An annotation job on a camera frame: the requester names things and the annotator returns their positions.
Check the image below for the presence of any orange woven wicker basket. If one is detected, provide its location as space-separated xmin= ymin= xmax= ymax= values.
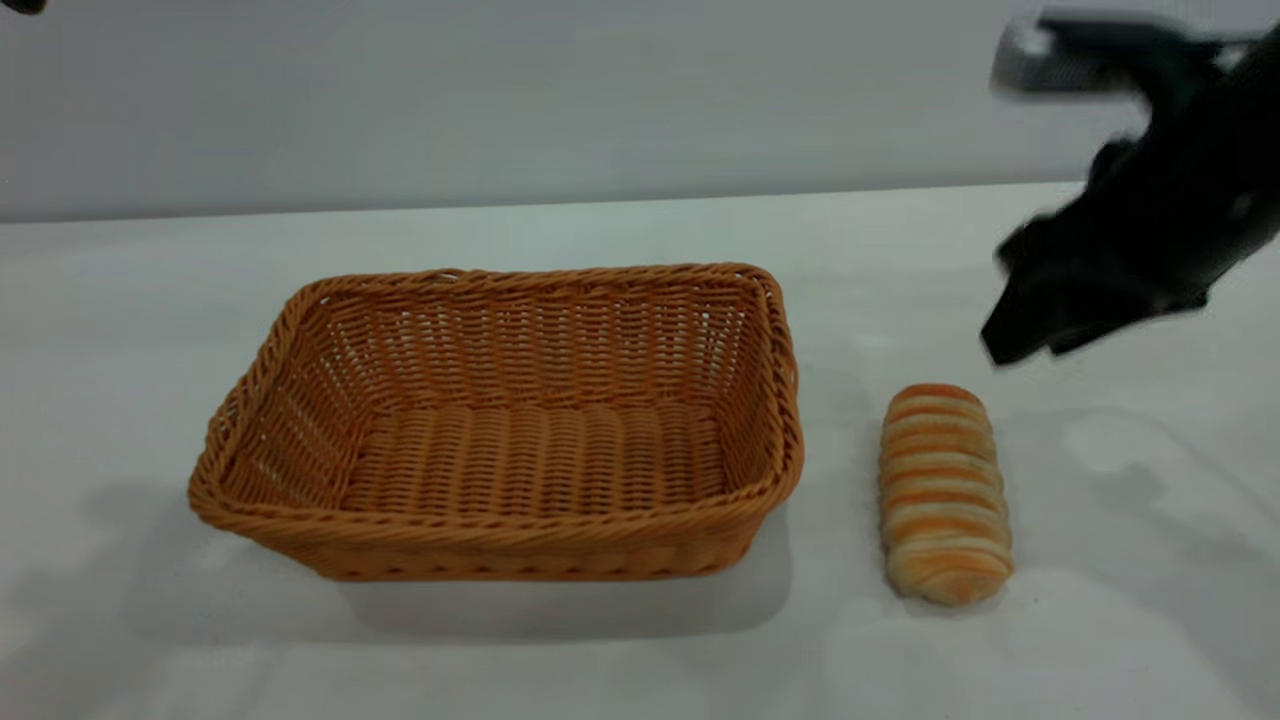
xmin=188 ymin=263 xmax=805 ymax=583

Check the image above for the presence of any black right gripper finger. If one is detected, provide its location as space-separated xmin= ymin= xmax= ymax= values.
xmin=979 ymin=285 xmax=1056 ymax=367
xmin=1048 ymin=308 xmax=1136 ymax=357

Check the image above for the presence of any striped bread roll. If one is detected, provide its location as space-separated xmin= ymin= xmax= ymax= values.
xmin=878 ymin=383 xmax=1015 ymax=607

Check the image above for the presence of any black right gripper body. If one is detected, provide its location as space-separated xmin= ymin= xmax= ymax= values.
xmin=996 ymin=60 xmax=1241 ymax=323

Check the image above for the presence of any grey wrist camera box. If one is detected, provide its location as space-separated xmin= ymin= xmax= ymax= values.
xmin=989 ymin=12 xmax=1161 ymax=98

